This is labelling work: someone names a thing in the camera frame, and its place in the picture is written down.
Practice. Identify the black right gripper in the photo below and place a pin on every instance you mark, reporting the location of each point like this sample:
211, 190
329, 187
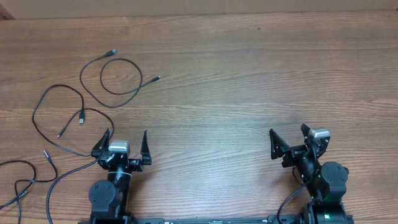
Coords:
279, 147

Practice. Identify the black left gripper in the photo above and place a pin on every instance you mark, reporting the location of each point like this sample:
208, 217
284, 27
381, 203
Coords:
101, 144

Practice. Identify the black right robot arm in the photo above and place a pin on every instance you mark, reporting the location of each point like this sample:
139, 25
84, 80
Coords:
326, 183

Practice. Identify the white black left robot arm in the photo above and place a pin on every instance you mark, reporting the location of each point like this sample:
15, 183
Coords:
109, 197

